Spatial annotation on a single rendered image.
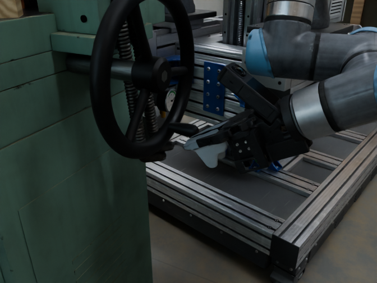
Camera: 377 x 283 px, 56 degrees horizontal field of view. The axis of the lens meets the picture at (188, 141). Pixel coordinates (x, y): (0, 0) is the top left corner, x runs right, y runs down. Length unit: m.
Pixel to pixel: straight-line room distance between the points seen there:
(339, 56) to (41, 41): 0.48
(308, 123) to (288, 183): 0.91
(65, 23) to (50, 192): 0.31
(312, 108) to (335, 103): 0.03
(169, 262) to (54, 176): 0.74
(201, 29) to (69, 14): 0.82
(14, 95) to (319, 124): 0.47
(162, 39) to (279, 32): 0.73
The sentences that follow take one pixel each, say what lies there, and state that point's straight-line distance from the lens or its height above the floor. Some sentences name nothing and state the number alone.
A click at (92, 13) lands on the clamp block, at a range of 0.63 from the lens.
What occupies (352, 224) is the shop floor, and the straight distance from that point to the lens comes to 1.67.
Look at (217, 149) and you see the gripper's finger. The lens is 0.59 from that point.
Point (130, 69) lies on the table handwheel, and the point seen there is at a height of 0.82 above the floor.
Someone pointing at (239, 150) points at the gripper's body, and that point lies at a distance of 0.57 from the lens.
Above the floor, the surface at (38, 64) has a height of 0.82.
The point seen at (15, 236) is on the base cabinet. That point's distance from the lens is 0.72.
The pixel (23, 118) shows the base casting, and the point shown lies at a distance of 0.66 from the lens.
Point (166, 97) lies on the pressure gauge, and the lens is 0.90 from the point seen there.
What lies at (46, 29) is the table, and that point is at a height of 0.88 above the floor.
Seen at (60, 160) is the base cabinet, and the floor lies 0.63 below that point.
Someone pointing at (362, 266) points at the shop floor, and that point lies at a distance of 1.49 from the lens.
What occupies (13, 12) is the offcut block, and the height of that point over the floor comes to 0.91.
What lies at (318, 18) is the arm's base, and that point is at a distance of 1.06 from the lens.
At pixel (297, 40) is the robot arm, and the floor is 0.87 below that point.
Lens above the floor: 0.98
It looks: 27 degrees down
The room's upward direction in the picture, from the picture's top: straight up
